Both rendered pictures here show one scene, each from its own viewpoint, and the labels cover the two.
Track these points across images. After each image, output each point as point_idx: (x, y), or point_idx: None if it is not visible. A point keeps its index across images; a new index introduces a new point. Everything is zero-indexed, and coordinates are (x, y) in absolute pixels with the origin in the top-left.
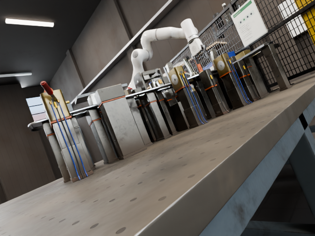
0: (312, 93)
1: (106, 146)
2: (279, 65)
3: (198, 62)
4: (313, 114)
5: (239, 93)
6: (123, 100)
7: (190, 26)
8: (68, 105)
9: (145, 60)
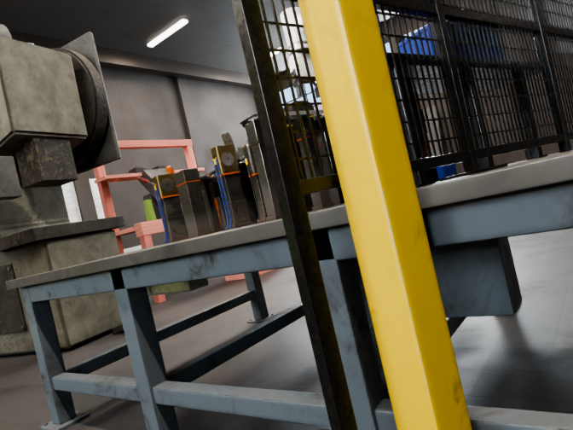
0: (115, 263)
1: (210, 217)
2: (260, 171)
3: (318, 95)
4: (149, 282)
5: None
6: (185, 186)
7: (284, 30)
8: None
9: None
